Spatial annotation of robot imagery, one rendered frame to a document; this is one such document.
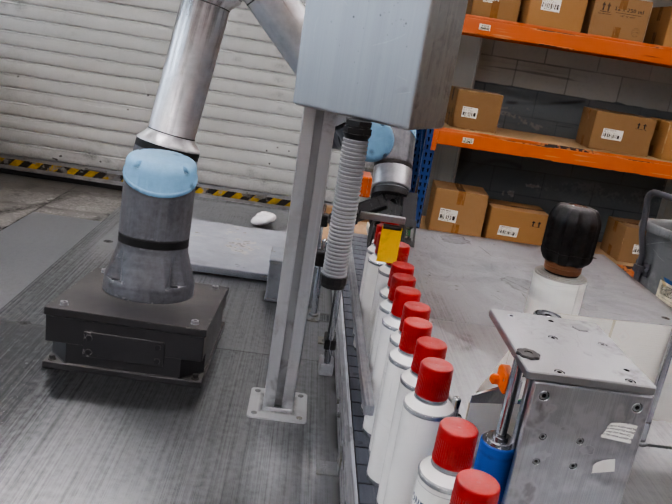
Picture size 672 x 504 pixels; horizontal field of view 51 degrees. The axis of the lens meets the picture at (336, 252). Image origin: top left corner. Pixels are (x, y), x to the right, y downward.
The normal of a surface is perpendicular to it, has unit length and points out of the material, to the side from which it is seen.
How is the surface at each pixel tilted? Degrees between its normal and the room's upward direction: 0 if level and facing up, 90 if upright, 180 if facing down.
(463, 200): 90
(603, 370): 0
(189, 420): 0
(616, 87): 90
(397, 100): 90
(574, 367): 0
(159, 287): 68
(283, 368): 90
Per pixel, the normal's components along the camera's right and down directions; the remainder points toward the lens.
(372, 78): -0.55, 0.16
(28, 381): 0.15, -0.94
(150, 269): 0.28, -0.05
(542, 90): 0.00, 0.29
